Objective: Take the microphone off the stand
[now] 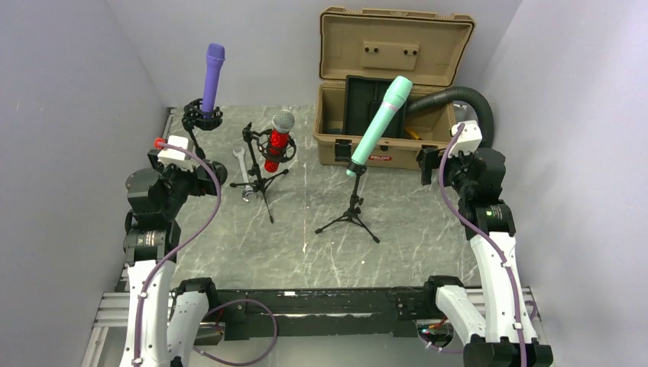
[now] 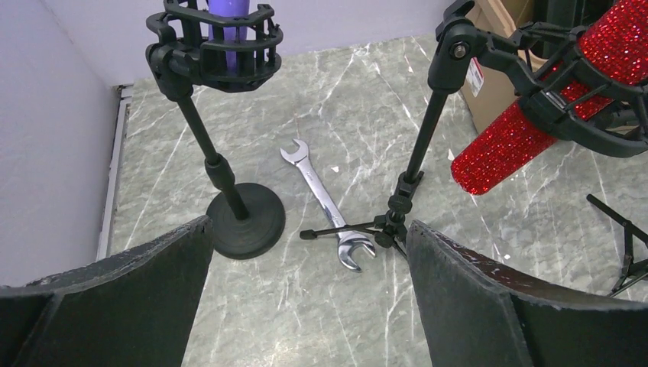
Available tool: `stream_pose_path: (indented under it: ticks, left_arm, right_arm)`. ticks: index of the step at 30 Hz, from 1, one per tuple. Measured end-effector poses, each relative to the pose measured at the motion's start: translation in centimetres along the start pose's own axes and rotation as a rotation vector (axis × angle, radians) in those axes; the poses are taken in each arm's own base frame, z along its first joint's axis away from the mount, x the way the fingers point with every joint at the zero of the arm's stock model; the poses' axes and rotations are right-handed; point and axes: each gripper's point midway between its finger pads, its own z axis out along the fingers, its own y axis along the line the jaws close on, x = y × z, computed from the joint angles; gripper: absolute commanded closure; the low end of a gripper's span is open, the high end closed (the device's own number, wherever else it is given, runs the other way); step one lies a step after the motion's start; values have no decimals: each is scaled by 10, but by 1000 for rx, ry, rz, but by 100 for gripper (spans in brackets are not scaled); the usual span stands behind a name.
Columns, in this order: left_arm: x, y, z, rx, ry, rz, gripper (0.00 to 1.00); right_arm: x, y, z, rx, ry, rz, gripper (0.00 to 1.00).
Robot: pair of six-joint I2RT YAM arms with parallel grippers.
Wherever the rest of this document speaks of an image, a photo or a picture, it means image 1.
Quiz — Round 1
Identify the purple microphone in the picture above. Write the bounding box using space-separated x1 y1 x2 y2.
202 43 225 116

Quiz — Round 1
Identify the tan plastic case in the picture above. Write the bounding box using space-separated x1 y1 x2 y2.
313 7 475 170

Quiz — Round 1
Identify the small black tripod stand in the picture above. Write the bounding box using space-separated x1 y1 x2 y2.
314 162 381 243

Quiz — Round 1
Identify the silver wrench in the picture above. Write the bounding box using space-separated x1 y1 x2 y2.
230 147 256 203

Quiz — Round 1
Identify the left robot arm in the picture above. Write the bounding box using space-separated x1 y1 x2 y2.
120 161 227 366

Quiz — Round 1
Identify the black round base stand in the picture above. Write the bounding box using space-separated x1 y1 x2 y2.
181 99 228 186

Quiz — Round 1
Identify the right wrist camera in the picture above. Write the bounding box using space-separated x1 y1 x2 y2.
449 120 482 158

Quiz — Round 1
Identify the black tray insert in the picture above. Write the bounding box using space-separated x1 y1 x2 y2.
343 75 393 136

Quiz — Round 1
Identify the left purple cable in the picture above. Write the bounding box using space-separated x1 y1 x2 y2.
132 143 278 367

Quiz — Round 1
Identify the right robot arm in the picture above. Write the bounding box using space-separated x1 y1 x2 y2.
417 148 554 366

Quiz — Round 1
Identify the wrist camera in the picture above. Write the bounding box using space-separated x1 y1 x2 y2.
154 135 196 171
449 120 482 158

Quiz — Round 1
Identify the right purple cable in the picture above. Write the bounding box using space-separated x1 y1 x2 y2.
438 124 530 367

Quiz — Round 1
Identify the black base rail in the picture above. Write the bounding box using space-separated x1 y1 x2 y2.
200 287 443 341

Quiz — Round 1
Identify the black shock mount tripod stand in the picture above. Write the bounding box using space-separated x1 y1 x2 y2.
229 122 297 223

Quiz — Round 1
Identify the red glitter microphone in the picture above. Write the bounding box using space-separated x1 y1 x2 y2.
267 110 295 158

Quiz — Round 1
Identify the yellow tool in case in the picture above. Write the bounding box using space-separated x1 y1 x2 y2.
403 128 422 141

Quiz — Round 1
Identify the teal microphone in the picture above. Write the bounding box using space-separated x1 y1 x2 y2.
346 76 413 177

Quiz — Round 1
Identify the black corrugated hose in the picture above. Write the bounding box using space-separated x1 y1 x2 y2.
406 86 495 149

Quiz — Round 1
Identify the purple cable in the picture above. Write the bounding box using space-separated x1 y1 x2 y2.
438 124 530 367
132 143 278 367

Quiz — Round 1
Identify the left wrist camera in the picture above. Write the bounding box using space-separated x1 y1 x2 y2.
154 135 196 171

